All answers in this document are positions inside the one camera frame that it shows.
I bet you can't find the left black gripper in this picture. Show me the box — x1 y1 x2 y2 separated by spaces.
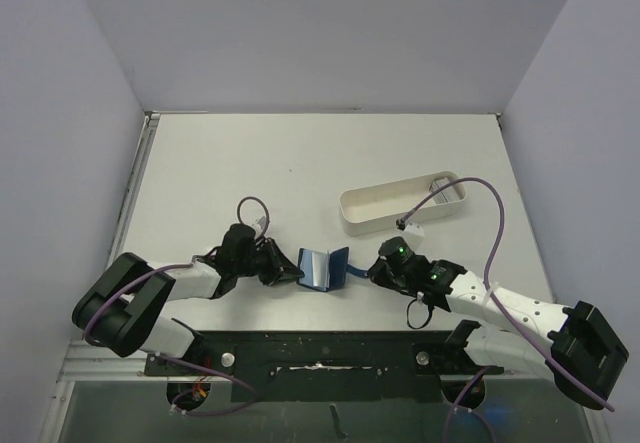
235 236 304 286

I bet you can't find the blue card holder wallet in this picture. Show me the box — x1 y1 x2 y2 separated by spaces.
297 247 368 293

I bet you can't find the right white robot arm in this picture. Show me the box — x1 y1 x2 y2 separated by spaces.
368 237 629 410

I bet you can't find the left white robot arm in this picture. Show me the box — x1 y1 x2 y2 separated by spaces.
71 223 304 374

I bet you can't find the white oblong tray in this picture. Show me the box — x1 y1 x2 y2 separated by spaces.
339 171 467 236

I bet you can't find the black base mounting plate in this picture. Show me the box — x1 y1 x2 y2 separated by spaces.
144 331 480 403

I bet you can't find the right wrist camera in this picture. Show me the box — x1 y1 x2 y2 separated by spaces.
396 218 425 250

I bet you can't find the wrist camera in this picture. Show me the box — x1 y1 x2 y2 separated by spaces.
252 216 269 233
396 218 425 250

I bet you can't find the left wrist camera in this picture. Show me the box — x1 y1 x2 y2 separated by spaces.
252 216 269 233

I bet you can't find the black cable loop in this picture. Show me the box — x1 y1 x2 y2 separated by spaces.
405 296 434 329

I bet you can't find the aluminium rail left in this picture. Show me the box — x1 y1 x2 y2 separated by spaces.
101 112 161 273

